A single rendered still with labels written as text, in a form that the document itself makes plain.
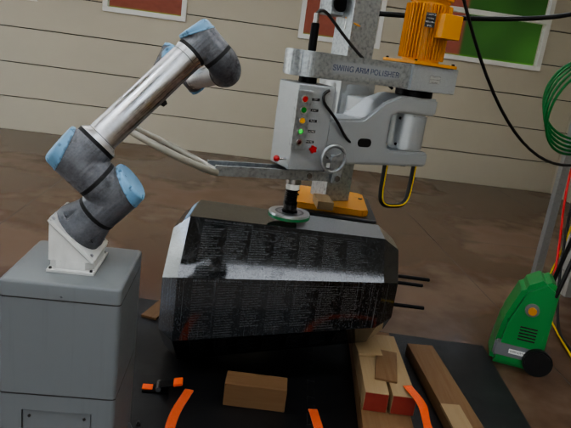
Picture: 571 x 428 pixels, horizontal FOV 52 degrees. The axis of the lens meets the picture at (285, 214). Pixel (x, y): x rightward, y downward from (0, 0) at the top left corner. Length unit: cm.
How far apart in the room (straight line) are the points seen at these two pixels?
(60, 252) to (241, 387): 119
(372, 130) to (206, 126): 625
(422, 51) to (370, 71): 34
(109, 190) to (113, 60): 724
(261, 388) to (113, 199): 127
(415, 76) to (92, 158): 175
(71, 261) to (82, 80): 735
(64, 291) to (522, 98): 871
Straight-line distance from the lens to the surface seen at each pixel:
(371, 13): 376
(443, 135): 961
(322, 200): 357
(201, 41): 212
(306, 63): 280
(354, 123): 298
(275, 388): 290
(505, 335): 385
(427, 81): 318
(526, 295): 376
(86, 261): 212
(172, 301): 288
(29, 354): 222
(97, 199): 207
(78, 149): 204
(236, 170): 277
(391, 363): 314
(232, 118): 908
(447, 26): 316
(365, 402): 291
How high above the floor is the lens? 169
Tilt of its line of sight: 16 degrees down
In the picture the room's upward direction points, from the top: 8 degrees clockwise
